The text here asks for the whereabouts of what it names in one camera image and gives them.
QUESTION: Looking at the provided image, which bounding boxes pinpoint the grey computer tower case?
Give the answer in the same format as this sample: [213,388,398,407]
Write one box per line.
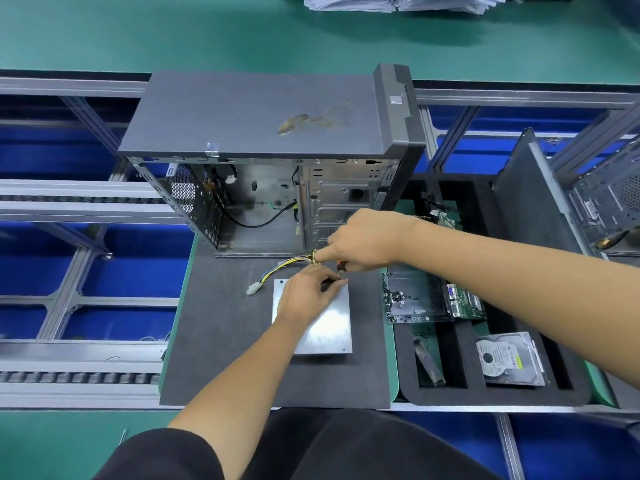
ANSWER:
[117,63,427,258]
[568,135,640,258]

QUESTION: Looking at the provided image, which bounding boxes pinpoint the clear plastic tray with screws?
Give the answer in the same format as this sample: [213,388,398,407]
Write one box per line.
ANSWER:
[387,267,451,324]

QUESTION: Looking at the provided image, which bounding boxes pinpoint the black foam tray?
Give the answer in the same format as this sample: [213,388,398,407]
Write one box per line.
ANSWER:
[390,175,596,408]

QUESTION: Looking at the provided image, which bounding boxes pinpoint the green motherboard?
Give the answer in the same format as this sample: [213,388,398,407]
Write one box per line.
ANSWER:
[385,199,488,324]

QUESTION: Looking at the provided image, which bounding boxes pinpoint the stack of white papers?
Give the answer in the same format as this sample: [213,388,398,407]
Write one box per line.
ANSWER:
[303,0,508,16]

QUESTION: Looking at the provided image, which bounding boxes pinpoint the aluminium conveyor frame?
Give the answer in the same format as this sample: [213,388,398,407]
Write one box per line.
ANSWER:
[0,75,640,421]

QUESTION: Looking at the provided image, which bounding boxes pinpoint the person's left hand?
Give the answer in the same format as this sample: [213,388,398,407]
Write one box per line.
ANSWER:
[275,263,349,331]

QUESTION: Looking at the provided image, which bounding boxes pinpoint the dark grey case side panel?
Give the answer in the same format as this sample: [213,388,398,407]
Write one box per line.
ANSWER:
[493,127,601,258]

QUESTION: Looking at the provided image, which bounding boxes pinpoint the person's right forearm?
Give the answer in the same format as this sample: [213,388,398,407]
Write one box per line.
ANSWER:
[405,225,640,391]

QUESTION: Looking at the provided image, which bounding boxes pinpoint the person's right hand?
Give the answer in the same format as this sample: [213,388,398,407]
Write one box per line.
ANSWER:
[313,207,421,274]

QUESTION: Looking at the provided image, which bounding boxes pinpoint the person's left forearm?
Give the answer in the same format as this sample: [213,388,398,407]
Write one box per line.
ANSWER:
[168,319,306,480]

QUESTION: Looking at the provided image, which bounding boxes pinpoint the silver optical drive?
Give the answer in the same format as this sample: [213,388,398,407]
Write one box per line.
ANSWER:
[272,277,354,356]

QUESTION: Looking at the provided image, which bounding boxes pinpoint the person's black shirt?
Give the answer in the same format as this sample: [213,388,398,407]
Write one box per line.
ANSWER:
[93,427,226,480]

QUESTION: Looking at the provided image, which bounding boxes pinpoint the silver hard drive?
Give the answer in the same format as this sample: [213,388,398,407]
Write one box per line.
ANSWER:
[475,331,549,388]

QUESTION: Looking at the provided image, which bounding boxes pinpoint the person's black trousers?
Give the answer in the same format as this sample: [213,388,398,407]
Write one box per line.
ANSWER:
[245,407,501,480]

